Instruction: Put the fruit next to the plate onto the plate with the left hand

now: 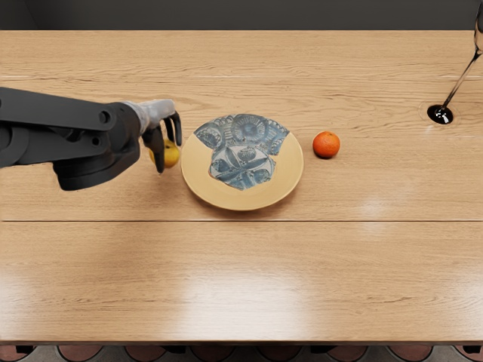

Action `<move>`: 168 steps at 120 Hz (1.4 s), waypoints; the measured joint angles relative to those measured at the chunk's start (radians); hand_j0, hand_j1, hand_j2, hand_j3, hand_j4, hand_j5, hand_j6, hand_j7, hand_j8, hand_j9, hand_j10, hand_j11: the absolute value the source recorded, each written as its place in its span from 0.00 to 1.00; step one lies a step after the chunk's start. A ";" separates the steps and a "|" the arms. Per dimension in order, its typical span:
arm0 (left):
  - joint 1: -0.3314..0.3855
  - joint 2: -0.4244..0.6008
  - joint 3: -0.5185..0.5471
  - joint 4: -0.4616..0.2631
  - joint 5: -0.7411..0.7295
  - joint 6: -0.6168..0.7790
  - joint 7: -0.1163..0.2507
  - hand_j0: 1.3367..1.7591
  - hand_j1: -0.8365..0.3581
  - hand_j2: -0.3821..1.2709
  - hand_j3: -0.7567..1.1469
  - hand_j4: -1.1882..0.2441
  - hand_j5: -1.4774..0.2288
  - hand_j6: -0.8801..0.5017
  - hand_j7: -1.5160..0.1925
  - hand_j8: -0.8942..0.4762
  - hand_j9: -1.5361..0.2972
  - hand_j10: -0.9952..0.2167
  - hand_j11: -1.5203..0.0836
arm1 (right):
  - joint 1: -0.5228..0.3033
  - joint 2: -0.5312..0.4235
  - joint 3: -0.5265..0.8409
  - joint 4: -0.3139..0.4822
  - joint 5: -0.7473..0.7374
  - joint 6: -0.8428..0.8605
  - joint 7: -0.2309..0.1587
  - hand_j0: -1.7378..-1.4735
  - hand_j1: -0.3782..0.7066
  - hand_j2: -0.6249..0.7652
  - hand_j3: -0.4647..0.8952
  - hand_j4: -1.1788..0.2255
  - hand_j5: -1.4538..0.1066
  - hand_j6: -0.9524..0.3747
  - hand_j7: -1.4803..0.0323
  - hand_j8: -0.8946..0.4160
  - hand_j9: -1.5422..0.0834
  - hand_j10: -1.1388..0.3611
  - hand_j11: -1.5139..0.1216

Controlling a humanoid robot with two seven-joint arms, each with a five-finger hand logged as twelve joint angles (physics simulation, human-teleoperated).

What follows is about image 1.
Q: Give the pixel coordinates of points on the yellow plate with blue pattern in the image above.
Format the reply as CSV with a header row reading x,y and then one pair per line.
x,y
241,166

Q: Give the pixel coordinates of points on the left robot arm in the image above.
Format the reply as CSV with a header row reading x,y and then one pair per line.
x,y
71,132

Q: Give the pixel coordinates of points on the clear wine glass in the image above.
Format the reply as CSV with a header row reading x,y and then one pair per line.
x,y
440,114

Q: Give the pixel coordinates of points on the yellow fruit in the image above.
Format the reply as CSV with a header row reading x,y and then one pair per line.
x,y
172,154

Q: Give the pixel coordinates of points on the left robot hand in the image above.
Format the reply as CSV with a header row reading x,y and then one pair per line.
x,y
154,110

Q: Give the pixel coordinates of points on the orange tangerine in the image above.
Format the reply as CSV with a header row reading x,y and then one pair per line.
x,y
326,144

